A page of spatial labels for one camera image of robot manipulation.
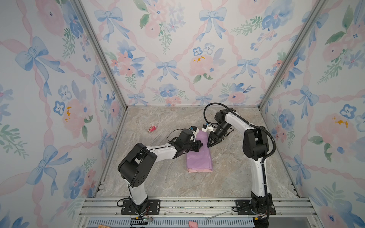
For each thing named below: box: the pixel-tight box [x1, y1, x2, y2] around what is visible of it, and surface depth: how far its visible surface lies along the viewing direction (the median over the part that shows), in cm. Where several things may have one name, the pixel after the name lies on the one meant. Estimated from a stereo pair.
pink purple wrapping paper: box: [186, 129, 213, 173], surface depth 86 cm
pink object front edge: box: [188, 220, 199, 228], surface depth 69 cm
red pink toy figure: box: [147, 124, 157, 133], surface depth 105 cm
